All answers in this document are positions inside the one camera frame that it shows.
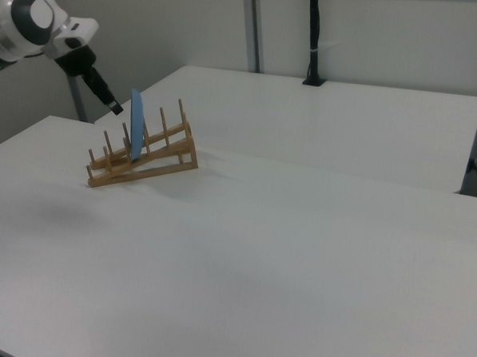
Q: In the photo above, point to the wooden plate rack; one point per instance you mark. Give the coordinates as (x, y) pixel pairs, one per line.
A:
(159, 160)

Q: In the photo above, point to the blue round plate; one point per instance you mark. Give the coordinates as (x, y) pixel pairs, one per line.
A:
(137, 129)

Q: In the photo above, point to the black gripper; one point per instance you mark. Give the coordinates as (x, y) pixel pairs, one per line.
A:
(76, 62)

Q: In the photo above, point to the black camera stand pole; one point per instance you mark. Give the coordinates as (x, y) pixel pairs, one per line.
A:
(314, 42)

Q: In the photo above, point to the grey metal post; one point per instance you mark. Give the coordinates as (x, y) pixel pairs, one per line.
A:
(78, 98)

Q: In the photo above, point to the grey partition post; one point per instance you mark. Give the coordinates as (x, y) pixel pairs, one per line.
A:
(254, 27)

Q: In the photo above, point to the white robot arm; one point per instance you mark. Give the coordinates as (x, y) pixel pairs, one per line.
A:
(31, 15)

